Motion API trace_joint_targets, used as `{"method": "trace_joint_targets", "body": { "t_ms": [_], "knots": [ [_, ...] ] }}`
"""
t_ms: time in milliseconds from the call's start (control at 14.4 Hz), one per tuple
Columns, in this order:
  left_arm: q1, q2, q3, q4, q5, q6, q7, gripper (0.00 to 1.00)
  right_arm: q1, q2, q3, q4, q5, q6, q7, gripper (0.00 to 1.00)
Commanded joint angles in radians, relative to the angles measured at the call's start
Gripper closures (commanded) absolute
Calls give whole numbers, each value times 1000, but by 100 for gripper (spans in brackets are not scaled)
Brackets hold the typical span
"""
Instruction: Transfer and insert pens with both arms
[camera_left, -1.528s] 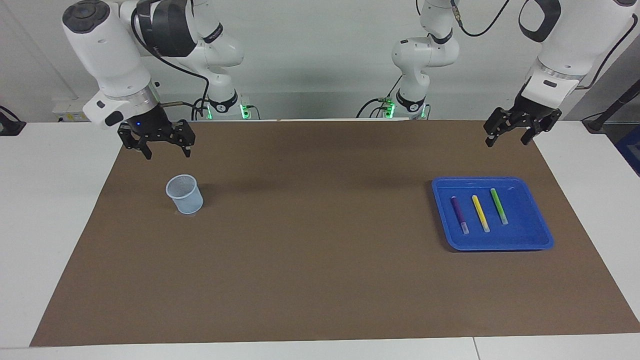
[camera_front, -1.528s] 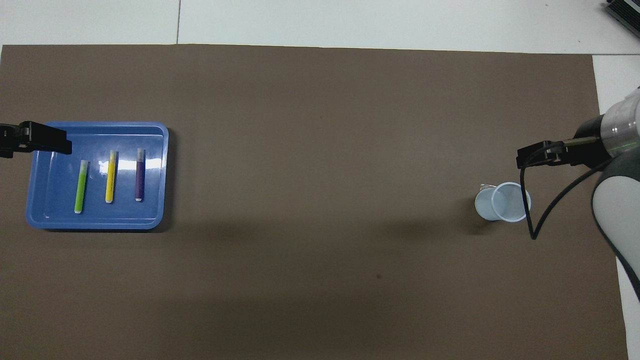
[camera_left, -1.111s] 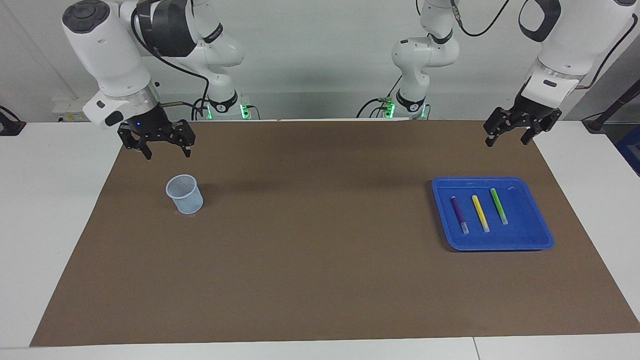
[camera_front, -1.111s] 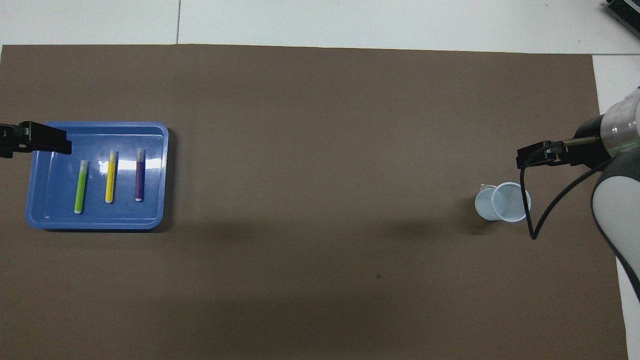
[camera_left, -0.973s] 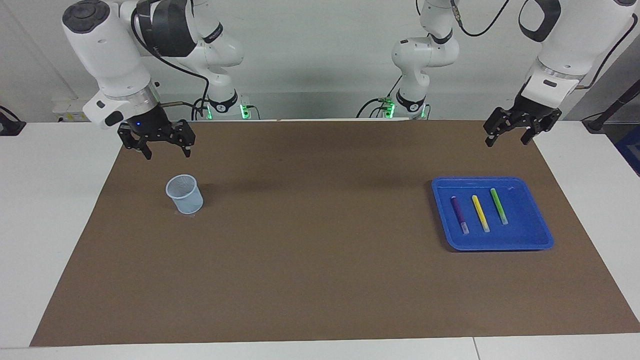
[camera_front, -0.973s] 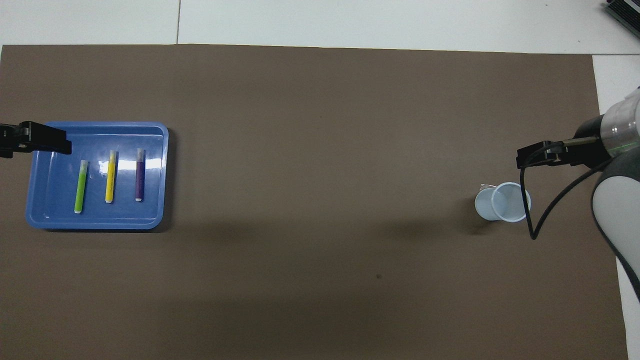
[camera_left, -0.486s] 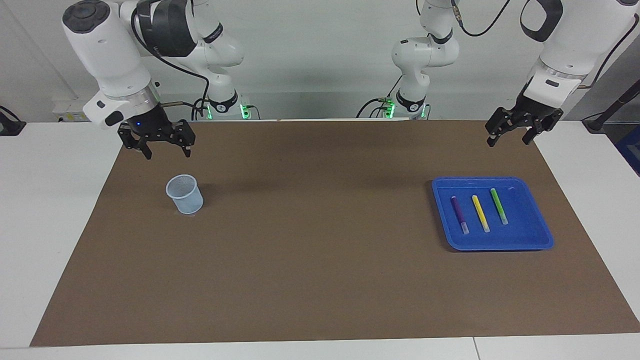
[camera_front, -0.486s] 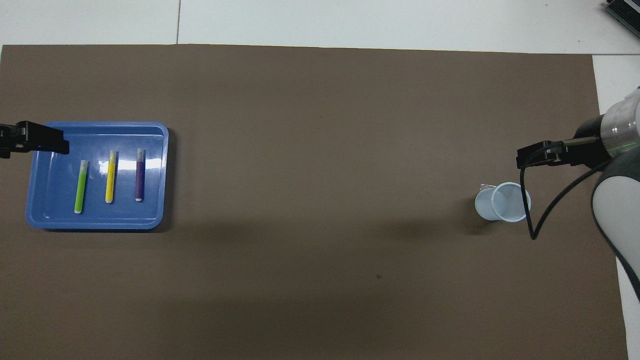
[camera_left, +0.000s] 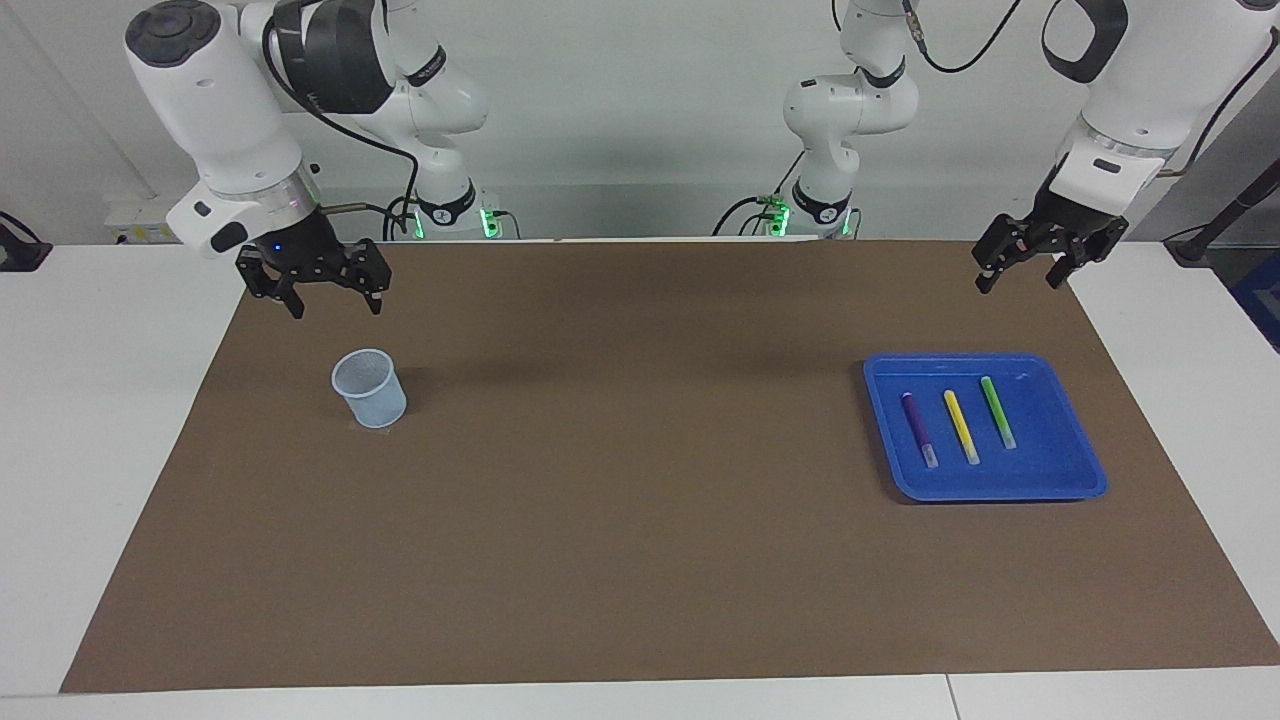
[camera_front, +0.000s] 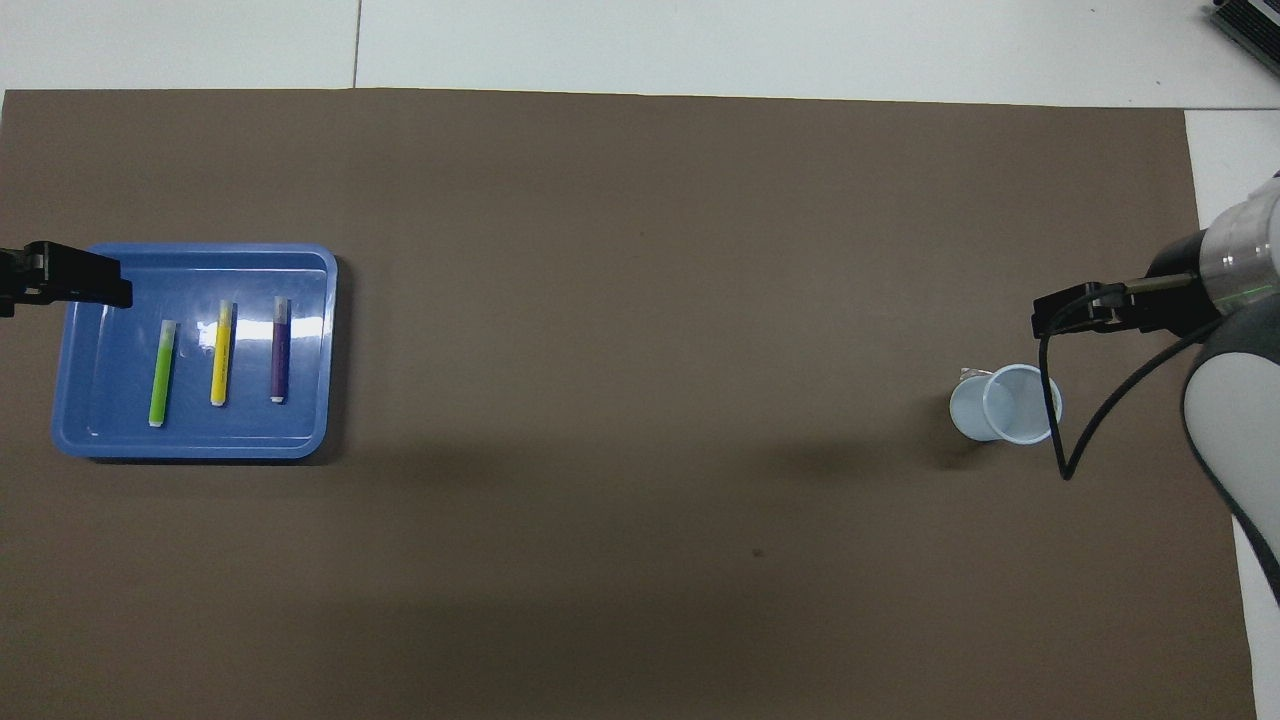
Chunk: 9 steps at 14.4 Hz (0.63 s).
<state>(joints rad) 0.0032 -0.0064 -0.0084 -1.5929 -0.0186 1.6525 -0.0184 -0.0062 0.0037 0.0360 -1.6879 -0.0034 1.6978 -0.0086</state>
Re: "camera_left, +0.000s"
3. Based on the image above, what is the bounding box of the blue plastic tray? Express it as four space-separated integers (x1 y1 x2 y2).
863 353 1109 503

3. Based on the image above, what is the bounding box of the black stand pole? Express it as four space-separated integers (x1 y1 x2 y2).
1165 160 1280 266

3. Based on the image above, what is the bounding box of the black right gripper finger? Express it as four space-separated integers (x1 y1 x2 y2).
237 250 306 321
340 238 391 315

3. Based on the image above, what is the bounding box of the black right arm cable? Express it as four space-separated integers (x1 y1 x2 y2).
260 15 421 241

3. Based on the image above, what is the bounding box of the blue box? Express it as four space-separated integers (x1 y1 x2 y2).
1228 250 1280 353

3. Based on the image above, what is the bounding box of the white wall socket box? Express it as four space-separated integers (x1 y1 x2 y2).
105 195 216 246

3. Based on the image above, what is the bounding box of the brown table mat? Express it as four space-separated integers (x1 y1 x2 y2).
60 238 1280 694

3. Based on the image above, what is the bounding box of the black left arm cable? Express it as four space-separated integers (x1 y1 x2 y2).
900 0 1280 181

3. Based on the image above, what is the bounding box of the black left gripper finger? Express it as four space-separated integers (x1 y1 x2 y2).
973 213 1041 295
1047 215 1129 291

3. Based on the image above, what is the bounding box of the yellow pen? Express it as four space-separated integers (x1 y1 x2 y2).
944 390 981 466

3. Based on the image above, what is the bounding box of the green pen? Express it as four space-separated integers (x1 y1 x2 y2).
980 376 1018 450

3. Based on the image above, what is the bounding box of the purple pen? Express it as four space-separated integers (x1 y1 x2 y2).
902 391 940 469

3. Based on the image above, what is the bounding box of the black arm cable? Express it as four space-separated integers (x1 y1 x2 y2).
900 0 1280 181
260 15 421 241

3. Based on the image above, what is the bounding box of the black base cable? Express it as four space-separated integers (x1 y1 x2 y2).
712 150 806 238
383 195 426 241

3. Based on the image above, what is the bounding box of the pale blue translucent cup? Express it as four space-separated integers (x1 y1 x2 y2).
331 349 408 429

